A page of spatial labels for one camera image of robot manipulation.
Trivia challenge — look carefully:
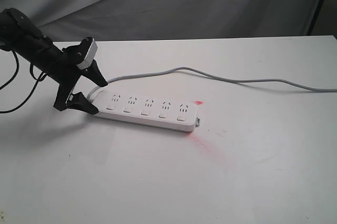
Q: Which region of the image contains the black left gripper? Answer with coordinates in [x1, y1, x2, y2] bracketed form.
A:
[31, 40, 107, 115]

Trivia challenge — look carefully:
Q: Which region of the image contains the white five-socket power strip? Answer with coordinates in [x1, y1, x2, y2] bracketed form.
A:
[92, 90, 200, 133]

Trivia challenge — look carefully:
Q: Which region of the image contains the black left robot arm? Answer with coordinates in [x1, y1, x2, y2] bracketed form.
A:
[1, 8, 107, 115]

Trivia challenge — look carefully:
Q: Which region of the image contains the grey backdrop cloth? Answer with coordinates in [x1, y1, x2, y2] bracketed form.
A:
[1, 0, 319, 42]

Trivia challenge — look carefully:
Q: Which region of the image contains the black tripod stand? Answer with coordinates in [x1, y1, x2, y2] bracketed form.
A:
[306, 0, 325, 36]

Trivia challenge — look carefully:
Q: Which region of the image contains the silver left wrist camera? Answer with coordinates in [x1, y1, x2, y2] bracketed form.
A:
[76, 37, 98, 70]

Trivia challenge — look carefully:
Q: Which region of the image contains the grey power cable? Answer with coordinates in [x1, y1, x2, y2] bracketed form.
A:
[88, 66, 337, 103]

